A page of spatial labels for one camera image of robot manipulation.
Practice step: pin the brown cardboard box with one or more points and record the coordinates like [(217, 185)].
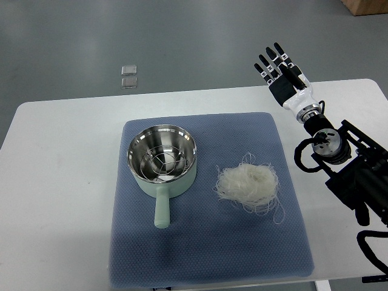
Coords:
[(366, 7)]

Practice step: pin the blue textured mat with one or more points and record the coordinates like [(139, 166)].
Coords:
[(208, 240)]

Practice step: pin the wire steaming rack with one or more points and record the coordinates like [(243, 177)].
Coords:
[(163, 163)]

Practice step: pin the white table leg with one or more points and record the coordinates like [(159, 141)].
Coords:
[(322, 285)]

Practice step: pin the upper metal floor plate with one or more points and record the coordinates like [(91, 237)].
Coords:
[(128, 70)]

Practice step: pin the lower metal floor plate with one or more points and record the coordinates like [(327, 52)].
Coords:
[(129, 82)]

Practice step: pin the mint green steel pot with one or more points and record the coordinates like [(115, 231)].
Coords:
[(163, 192)]

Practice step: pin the metal floor plate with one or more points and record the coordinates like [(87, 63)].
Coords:
[(128, 70), (129, 82)]

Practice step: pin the white vermicelli bundle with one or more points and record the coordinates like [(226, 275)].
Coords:
[(252, 187)]

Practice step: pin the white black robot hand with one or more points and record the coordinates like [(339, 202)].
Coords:
[(287, 83)]

